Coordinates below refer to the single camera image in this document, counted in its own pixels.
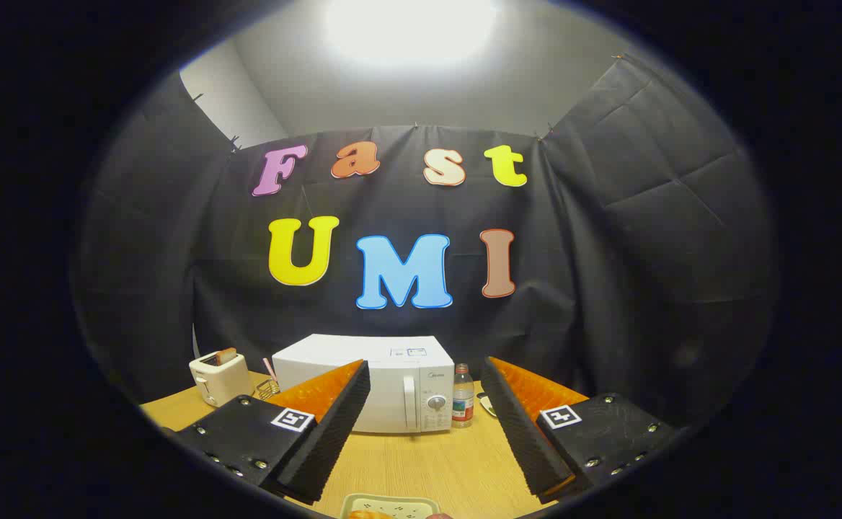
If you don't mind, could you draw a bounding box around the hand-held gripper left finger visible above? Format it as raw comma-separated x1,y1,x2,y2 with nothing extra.
173,359,371,504

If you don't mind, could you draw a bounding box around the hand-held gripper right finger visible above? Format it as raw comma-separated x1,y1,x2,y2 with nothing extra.
480,356,681,504

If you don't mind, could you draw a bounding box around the white microwave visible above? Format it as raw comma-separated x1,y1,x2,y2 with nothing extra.
272,333,456,435

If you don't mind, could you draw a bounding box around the clear water bottle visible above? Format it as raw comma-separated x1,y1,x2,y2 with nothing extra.
452,363,475,429

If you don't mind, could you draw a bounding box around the pale green plate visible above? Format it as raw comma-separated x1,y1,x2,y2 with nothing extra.
340,493,442,519

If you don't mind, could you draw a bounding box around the cream toaster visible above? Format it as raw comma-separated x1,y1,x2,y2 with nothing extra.
189,351,254,408

